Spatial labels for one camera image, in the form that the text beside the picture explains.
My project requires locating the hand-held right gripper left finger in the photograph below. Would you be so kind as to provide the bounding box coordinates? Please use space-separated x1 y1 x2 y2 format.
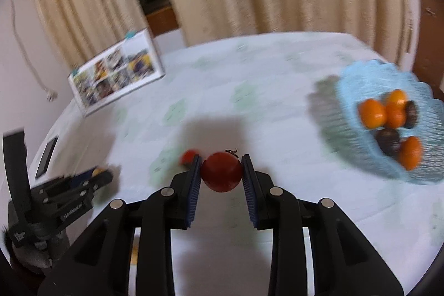
36 154 203 296

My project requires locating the black smartphone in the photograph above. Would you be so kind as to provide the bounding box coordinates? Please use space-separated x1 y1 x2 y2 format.
36 136 59 179

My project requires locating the stemmed tangerine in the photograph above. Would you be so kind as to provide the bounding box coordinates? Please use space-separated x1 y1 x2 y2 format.
385 103 407 129

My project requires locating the red tomato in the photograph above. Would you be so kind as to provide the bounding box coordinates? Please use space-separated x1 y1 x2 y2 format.
180 149 199 168
200 150 243 193

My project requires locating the brown wooden window sill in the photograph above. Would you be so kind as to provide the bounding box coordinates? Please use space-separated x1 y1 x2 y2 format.
146 5 183 38

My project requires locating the dark purple passion fruit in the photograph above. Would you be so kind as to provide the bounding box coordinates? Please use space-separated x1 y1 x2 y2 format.
375 128 401 157
404 100 419 129

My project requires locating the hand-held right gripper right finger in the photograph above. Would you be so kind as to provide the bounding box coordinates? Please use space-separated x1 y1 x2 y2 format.
242 154 405 296

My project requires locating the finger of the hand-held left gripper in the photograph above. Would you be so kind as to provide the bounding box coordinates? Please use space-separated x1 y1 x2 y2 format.
43 173 114 211
31 168 102 197

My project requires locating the small tangerine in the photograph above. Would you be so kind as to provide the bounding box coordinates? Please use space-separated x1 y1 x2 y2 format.
386 89 409 106

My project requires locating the large orange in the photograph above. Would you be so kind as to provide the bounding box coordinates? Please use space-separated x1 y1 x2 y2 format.
358 99 387 129
397 136 424 171

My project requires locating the brown wooden cabinet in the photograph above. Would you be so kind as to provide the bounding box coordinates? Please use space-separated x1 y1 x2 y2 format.
413 1 444 92

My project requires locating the light blue plastic basket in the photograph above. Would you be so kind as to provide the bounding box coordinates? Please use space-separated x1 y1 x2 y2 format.
335 59 444 186

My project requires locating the photo collage board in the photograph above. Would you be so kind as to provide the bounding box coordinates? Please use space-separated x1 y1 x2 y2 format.
67 28 165 118

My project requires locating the white cable with plug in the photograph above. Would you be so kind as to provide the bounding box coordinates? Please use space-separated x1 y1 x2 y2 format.
9 0 59 102

